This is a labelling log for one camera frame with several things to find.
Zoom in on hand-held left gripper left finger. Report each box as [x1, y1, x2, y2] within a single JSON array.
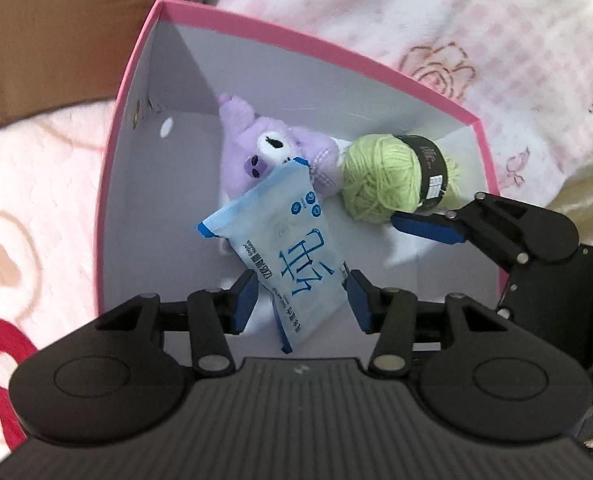
[[94, 269, 260, 376]]

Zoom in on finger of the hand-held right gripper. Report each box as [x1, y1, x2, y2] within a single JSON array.
[[391, 192, 532, 273]]

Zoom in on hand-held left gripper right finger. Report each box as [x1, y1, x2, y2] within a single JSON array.
[[344, 269, 515, 376]]

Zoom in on green yarn ball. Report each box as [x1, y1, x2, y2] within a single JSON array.
[[339, 132, 461, 226]]

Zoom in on blue and white packet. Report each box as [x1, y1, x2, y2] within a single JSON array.
[[196, 157, 350, 356]]

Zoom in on purple plush toy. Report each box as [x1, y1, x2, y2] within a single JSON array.
[[218, 91, 341, 201]]

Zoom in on pink cardboard box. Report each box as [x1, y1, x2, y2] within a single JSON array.
[[94, 0, 511, 361]]

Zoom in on pink checked floral blanket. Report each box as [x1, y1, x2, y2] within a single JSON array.
[[204, 0, 593, 211]]

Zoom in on pink and red printed blanket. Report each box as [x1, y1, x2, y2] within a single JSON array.
[[0, 100, 127, 476]]

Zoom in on brown cushion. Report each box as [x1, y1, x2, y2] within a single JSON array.
[[0, 0, 217, 133]]

